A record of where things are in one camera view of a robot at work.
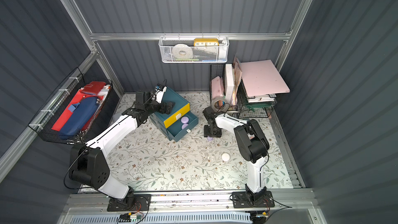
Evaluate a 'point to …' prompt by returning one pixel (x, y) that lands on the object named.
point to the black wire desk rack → (246, 107)
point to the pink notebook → (217, 87)
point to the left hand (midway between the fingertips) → (168, 100)
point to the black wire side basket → (69, 117)
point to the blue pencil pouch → (82, 112)
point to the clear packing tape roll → (226, 107)
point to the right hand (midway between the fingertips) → (213, 137)
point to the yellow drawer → (170, 120)
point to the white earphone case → (225, 156)
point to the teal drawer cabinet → (157, 118)
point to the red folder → (91, 120)
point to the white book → (229, 82)
